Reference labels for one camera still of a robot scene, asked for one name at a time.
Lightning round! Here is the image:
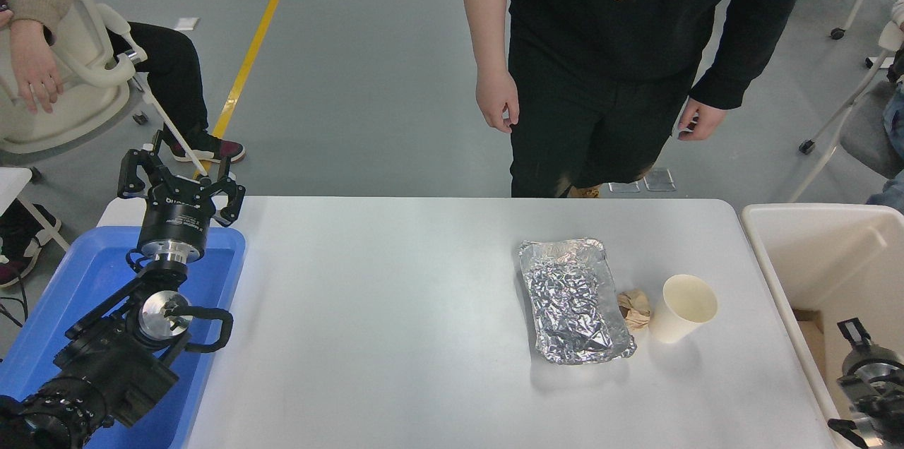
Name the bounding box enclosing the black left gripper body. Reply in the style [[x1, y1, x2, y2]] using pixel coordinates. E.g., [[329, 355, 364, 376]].
[[139, 181, 217, 246]]

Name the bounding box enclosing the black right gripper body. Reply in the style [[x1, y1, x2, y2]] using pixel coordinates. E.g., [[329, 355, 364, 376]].
[[843, 341, 904, 373]]

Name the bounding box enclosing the white paper cup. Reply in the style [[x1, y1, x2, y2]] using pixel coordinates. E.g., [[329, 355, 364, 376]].
[[649, 274, 719, 345]]

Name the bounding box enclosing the large pale dustbin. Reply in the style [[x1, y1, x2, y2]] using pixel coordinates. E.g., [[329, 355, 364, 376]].
[[740, 203, 904, 449]]

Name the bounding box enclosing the person's hand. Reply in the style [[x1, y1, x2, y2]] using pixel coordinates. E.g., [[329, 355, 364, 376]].
[[8, 20, 64, 114]]

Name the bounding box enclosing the person's left hand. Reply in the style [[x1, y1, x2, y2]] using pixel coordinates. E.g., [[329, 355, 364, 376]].
[[677, 97, 728, 142]]

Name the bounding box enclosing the person's right hand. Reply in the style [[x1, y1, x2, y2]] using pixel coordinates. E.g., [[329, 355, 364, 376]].
[[475, 68, 521, 133]]

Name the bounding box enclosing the brown cardboard piece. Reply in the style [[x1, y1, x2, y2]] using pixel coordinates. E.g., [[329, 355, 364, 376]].
[[792, 308, 841, 383]]

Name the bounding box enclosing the blue plastic tray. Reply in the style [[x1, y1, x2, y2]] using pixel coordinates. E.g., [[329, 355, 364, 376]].
[[0, 225, 246, 449]]

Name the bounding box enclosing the cream white armchair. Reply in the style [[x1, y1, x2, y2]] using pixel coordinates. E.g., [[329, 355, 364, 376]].
[[0, 0, 213, 178]]

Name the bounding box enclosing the person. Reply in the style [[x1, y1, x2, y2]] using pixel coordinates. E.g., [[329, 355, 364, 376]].
[[452, 0, 821, 199], [0, 0, 246, 164], [867, 0, 904, 213]]

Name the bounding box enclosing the person's foot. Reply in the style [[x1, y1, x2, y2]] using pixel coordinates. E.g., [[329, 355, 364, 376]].
[[0, 203, 61, 289]]

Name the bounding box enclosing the grey seat wheeled chair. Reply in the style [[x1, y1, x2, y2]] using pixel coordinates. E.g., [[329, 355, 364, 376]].
[[787, 18, 904, 204]]

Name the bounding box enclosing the crumpled tan paper ball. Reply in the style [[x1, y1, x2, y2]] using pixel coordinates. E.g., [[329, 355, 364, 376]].
[[617, 289, 652, 331]]

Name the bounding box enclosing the crumpled foil tray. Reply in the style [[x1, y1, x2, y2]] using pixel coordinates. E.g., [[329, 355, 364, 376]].
[[519, 238, 637, 366]]

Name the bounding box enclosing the thin black cable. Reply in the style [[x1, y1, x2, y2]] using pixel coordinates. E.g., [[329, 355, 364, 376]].
[[0, 278, 29, 328]]

